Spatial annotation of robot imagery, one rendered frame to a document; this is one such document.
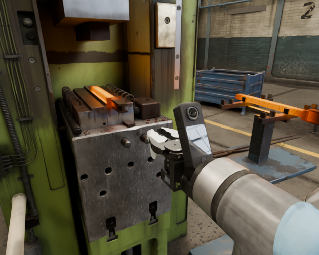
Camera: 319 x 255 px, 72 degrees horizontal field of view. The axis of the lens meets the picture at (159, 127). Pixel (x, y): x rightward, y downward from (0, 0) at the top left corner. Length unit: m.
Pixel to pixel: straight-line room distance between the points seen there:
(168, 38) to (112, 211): 0.75
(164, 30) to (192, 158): 0.73
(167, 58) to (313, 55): 7.25
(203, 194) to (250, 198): 0.07
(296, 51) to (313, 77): 0.94
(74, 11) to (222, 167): 0.62
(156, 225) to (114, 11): 0.89
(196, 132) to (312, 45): 7.81
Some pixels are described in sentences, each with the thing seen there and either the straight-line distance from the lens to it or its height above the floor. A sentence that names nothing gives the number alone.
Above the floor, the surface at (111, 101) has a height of 1.01.
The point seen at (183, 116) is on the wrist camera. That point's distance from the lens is 0.37.
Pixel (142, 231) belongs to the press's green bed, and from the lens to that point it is 1.08.
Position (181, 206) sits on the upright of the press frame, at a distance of 1.45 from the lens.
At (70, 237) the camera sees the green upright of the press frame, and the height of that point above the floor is 0.34.
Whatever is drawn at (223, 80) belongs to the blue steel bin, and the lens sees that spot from 4.41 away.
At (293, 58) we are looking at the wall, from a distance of 8.26.
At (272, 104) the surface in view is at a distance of 0.98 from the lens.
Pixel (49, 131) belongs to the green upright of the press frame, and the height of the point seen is 0.88.
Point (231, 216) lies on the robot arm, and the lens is 0.30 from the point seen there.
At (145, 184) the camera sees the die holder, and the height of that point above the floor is 0.66.
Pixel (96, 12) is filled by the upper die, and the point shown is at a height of 1.29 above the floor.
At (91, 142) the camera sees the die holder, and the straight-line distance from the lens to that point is 0.76.
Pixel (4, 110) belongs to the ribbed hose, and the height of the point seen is 0.99.
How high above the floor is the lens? 1.19
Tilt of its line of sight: 21 degrees down
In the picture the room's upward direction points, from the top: straight up
